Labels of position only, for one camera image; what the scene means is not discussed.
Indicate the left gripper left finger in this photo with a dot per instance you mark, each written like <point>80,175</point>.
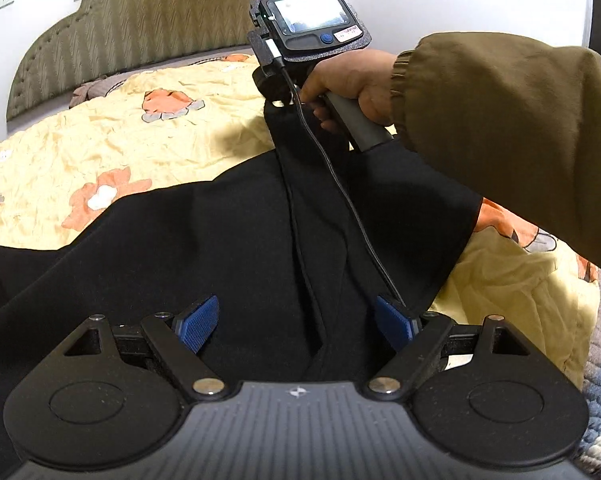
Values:
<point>175,341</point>

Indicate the yellow carrot print bedspread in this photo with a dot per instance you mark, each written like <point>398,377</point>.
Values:
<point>190,122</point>

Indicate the olive upholstered headboard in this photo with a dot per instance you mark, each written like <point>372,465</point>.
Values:
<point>104,37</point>

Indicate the brown striped pillow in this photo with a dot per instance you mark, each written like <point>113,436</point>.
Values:
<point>96,88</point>

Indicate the black trousers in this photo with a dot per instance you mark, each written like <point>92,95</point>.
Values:
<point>296,243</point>

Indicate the olive jacket right forearm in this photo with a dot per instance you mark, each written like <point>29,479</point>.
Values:
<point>515,120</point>

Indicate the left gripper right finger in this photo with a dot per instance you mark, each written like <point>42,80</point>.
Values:
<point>418,343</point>

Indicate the person right hand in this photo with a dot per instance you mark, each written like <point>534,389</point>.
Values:
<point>361,75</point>

